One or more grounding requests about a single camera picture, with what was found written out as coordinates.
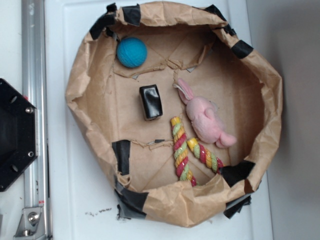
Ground black box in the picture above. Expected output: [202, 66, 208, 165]
[139, 84, 163, 121]

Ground pink plush bunny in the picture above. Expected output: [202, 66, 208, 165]
[173, 78, 237, 148]

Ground blue ball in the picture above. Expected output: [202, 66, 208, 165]
[116, 37, 148, 68]

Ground brown paper bag bin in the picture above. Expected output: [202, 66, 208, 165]
[65, 1, 283, 227]

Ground multicoloured rope toy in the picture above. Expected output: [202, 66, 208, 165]
[170, 116, 224, 187]

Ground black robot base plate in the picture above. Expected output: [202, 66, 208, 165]
[0, 78, 37, 192]

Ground aluminium extrusion rail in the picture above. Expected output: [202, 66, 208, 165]
[21, 0, 53, 240]

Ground metal corner bracket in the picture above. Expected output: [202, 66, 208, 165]
[13, 207, 47, 240]

